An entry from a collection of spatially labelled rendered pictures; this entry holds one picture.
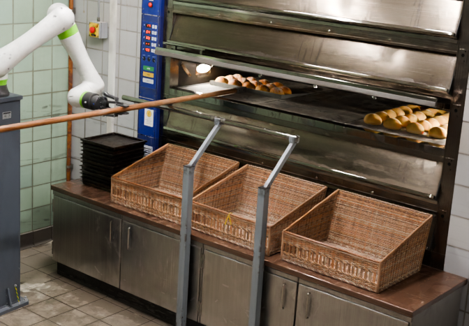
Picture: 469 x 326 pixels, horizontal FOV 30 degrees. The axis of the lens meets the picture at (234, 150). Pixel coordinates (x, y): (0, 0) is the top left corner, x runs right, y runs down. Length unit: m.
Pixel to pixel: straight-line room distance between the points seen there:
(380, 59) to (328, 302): 1.21
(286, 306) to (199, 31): 1.71
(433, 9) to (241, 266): 1.55
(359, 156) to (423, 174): 0.37
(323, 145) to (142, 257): 1.17
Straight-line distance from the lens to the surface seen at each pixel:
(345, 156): 4.57
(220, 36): 4.98
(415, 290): 4.14
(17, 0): 5.59
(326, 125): 4.59
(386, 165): 4.45
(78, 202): 5.19
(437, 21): 4.23
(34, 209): 5.96
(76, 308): 5.10
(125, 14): 5.49
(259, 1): 4.78
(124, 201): 4.96
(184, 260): 4.58
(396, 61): 4.36
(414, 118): 4.73
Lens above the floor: 2.14
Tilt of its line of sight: 14 degrees down
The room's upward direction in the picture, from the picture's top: 4 degrees clockwise
